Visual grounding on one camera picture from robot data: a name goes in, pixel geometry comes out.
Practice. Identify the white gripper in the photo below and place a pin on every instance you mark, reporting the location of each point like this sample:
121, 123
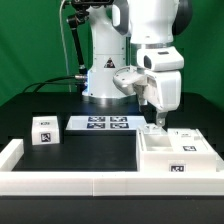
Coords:
161, 84

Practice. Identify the white cabinet door panel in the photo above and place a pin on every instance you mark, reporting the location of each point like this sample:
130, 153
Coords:
152, 129
189, 140

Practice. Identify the white cabinet body box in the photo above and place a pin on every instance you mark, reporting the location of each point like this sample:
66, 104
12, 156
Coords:
154, 153

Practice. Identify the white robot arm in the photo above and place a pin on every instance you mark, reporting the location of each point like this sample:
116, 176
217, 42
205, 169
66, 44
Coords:
133, 53

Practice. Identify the small white cabinet top block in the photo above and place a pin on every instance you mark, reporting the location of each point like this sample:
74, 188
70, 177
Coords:
45, 130

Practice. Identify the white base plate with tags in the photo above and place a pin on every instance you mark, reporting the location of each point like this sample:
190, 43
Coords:
76, 123

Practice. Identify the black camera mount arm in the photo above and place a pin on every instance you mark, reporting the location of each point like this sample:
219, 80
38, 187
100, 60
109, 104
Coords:
79, 18

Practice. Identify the white U-shaped fence wall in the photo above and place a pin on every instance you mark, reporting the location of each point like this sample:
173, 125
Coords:
99, 183

